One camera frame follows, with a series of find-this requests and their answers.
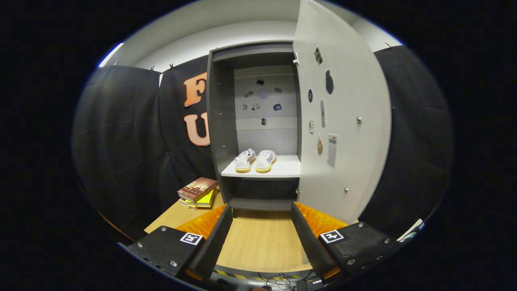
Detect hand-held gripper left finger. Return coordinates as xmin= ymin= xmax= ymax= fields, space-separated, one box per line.
xmin=127 ymin=202 xmax=234 ymax=283

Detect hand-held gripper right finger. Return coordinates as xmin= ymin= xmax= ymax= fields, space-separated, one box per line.
xmin=291 ymin=201 xmax=404 ymax=283

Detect white striped shoe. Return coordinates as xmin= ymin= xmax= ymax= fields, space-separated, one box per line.
xmin=235 ymin=148 xmax=256 ymax=174
xmin=255 ymin=150 xmax=277 ymax=173

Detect grey shoe cabinet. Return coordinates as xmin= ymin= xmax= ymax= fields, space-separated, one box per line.
xmin=206 ymin=40 xmax=302 ymax=212

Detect brown book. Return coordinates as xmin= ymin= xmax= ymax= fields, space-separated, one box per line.
xmin=178 ymin=177 xmax=219 ymax=203

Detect black backdrop cloth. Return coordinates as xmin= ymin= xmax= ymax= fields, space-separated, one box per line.
xmin=71 ymin=44 xmax=455 ymax=243

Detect row of black cloth clips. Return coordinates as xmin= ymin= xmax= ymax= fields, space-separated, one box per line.
xmin=112 ymin=42 xmax=394 ymax=74

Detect long ceiling light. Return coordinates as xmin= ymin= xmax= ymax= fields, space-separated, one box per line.
xmin=98 ymin=42 xmax=124 ymax=68

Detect black cables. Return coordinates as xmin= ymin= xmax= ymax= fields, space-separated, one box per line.
xmin=258 ymin=273 xmax=319 ymax=291

